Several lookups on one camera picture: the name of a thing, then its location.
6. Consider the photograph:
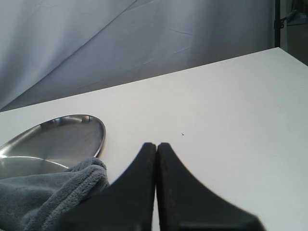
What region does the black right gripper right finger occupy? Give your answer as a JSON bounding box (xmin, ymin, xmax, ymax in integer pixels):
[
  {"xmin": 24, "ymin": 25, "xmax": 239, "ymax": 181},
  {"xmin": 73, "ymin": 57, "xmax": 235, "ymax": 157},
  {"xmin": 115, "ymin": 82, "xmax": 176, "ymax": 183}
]
[{"xmin": 156, "ymin": 143, "xmax": 265, "ymax": 231}]

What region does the grey-blue fleece towel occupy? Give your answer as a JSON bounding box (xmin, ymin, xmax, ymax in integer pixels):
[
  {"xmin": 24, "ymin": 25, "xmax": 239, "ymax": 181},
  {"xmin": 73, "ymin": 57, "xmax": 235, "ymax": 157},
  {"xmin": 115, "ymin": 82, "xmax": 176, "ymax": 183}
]
[{"xmin": 0, "ymin": 157, "xmax": 109, "ymax": 231}]

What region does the grey backdrop cloth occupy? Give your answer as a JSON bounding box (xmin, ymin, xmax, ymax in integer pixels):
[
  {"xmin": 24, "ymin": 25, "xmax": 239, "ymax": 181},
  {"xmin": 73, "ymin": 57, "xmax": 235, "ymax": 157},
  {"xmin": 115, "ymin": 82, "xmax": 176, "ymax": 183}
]
[{"xmin": 4, "ymin": 0, "xmax": 275, "ymax": 111}]

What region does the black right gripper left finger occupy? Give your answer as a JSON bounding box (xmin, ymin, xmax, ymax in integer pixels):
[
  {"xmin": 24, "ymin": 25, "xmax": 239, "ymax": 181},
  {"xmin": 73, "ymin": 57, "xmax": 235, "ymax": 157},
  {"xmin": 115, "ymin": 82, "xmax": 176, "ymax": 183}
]
[{"xmin": 57, "ymin": 143, "xmax": 156, "ymax": 231}]

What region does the black stand pole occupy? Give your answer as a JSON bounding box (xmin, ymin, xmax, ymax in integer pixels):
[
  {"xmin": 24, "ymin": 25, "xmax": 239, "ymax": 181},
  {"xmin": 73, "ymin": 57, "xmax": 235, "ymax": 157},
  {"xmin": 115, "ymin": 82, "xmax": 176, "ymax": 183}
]
[{"xmin": 274, "ymin": 0, "xmax": 284, "ymax": 48}]

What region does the round stainless steel plate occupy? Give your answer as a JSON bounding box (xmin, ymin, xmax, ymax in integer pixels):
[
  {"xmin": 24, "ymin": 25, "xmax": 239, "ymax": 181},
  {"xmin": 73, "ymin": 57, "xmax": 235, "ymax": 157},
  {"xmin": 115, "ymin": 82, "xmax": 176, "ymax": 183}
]
[{"xmin": 0, "ymin": 115, "xmax": 106, "ymax": 179}]

